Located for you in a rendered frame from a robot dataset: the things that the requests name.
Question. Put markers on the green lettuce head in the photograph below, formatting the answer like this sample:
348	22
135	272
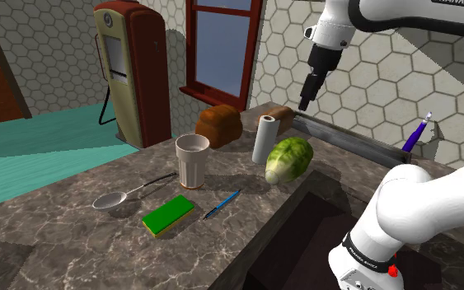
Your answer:
290	158

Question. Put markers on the grey metal rail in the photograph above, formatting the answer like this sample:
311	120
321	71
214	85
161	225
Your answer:
348	138

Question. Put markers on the red and cream fuel pump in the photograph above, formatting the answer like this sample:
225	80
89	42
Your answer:
143	72

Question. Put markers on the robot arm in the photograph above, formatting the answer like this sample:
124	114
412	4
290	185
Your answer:
424	201

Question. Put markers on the dark sink basin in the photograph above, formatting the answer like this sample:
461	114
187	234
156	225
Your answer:
296	241

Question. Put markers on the silver spoon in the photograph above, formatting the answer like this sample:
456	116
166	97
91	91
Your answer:
111	200

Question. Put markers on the white ribbed cup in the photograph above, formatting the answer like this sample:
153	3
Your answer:
192	160

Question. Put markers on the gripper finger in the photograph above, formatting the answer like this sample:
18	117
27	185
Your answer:
308	94

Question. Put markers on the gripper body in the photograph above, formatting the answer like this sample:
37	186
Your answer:
323	60

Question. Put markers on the white paper towel roll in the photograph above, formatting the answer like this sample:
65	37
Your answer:
264	139

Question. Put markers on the red framed window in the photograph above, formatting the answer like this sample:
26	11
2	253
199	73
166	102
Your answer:
219	44

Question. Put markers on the large brown bread loaf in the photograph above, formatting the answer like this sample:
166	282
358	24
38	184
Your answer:
219	125

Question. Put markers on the small brown bread loaf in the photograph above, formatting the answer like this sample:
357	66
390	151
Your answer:
284	117

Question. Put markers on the blue pen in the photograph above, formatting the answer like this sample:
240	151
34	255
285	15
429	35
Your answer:
221	204

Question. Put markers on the green and yellow sponge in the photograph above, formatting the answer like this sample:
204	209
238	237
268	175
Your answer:
168	215

